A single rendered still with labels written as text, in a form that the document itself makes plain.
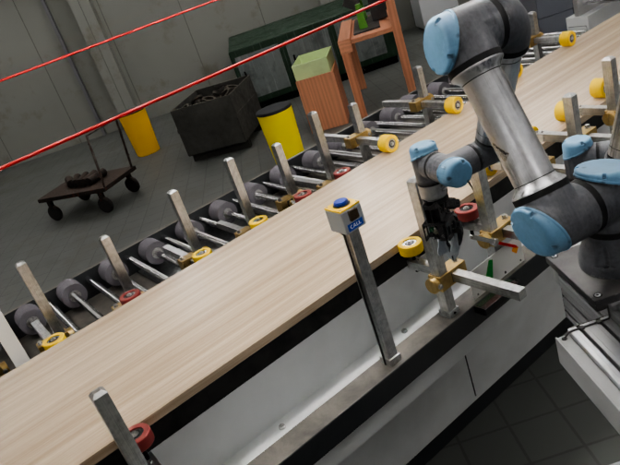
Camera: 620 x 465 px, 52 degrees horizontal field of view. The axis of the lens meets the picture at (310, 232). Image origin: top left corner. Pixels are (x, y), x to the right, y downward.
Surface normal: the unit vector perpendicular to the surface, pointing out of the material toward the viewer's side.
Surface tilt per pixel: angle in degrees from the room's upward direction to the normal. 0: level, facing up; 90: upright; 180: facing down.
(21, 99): 90
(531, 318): 90
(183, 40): 90
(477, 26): 63
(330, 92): 90
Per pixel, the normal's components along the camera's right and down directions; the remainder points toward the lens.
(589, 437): -0.30, -0.87
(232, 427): 0.58, 0.17
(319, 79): -0.07, 0.43
